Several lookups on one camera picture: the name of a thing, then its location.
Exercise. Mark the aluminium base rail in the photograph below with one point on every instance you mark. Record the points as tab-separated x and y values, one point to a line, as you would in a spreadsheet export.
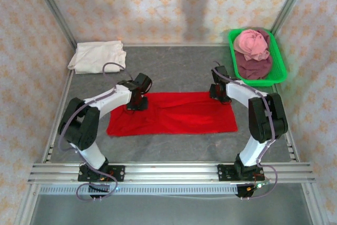
171	172

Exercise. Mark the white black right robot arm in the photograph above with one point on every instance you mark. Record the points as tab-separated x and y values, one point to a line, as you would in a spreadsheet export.
250	154

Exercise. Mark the green plastic basket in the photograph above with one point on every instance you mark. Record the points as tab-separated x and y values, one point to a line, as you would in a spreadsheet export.
277	59

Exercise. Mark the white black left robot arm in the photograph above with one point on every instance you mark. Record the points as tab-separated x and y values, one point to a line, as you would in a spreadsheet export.
110	98

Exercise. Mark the crumpled pink t-shirt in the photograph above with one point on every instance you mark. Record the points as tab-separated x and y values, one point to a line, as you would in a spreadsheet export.
252	41

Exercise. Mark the red t-shirt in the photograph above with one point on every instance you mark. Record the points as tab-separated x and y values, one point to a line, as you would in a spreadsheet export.
184	119

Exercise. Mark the aluminium frame leg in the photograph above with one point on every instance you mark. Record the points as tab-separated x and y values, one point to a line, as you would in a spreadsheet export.
25	209
317	209

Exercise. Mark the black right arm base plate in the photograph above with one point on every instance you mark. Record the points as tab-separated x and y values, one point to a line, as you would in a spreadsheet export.
223	173

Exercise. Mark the folded white t-shirt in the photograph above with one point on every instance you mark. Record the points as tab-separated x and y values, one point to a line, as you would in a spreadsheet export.
97	53

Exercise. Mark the crumpled maroon t-shirt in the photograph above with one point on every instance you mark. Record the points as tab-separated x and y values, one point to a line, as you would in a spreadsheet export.
252	68

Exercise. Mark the aluminium table back rail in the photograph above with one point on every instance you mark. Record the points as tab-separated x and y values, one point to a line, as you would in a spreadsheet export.
171	44

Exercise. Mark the aluminium table side rail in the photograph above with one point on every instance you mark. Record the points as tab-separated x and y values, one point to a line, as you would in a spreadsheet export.
63	89
295	156

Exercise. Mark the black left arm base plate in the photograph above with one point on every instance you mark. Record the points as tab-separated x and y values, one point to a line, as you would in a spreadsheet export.
118	173

